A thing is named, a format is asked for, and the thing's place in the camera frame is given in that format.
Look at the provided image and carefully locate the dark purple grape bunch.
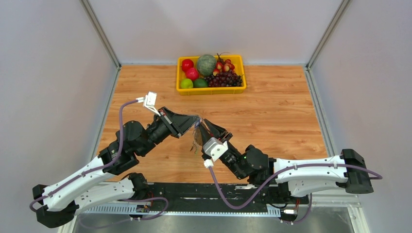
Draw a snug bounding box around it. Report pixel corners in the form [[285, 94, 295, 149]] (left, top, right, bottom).
[[203, 71, 244, 87]]

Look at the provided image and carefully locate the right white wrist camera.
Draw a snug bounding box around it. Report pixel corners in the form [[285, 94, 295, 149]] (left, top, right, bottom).
[[202, 137, 228, 168]]

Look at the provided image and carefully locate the green melon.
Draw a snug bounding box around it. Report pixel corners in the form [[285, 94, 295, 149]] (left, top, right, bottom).
[[196, 54, 217, 76]]

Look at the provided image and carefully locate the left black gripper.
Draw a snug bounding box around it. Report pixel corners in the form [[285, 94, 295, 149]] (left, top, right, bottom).
[[137, 106, 200, 157]]

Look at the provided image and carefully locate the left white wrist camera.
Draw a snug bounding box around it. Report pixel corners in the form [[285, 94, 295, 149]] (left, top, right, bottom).
[[136, 91, 161, 116]]

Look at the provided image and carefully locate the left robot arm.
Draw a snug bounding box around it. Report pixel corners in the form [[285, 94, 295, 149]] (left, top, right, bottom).
[[33, 107, 200, 228]]

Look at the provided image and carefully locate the pink red apple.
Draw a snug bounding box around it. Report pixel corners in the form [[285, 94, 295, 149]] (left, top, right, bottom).
[[185, 67, 199, 81]]

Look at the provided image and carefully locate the light green lime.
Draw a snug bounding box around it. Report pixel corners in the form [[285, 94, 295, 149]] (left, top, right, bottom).
[[180, 78, 194, 89]]

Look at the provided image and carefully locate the yellow plastic fruit tray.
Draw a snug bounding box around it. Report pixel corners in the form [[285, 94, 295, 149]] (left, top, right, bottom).
[[176, 54, 247, 96]]

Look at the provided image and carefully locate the red cherry cluster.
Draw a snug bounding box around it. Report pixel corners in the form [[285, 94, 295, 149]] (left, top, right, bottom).
[[212, 53, 235, 76]]

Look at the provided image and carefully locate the metal key organizer with rings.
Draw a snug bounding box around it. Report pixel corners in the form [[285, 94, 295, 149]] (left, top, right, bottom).
[[190, 119, 203, 154]]

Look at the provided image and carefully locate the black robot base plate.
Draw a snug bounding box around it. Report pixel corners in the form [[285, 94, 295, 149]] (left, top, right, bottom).
[[131, 183, 309, 211]]

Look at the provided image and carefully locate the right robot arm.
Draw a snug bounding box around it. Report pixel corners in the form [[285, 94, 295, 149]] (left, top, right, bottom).
[[195, 119, 379, 203]]

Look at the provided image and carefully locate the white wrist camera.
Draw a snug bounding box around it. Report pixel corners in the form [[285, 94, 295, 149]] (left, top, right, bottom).
[[202, 137, 228, 168], [136, 91, 161, 116]]

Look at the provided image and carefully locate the slotted grey cable duct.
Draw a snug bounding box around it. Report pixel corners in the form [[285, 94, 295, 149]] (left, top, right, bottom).
[[84, 202, 281, 217]]

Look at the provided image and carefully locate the dark green avocado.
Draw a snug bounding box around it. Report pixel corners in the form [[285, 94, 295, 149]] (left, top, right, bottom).
[[193, 78, 208, 88]]

